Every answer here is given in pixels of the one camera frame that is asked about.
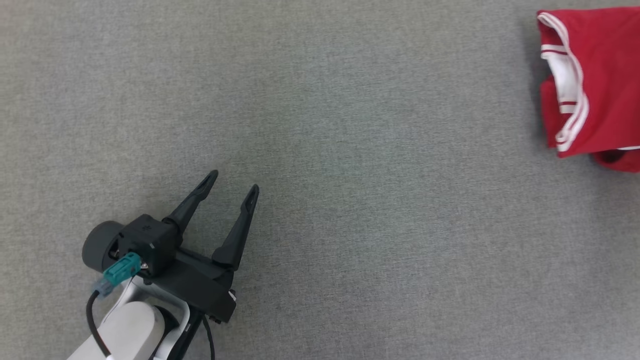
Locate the teal left camera connector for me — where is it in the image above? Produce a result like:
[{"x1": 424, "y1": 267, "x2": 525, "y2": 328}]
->
[{"x1": 91, "y1": 252, "x2": 143, "y2": 300}]

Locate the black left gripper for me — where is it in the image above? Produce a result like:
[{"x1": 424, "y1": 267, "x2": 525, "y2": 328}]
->
[{"x1": 145, "y1": 169, "x2": 260, "y2": 325}]

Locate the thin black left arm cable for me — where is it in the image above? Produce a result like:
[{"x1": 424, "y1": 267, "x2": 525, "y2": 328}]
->
[
  {"x1": 85, "y1": 290, "x2": 114, "y2": 359},
  {"x1": 172, "y1": 310, "x2": 216, "y2": 360}
]

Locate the red basketball jersey number 23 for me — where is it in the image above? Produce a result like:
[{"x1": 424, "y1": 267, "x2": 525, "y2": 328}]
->
[{"x1": 536, "y1": 6, "x2": 640, "y2": 159}]

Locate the grey fabric sofa cushion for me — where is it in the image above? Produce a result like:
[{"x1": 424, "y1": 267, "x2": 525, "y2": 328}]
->
[{"x1": 0, "y1": 0, "x2": 640, "y2": 360}]

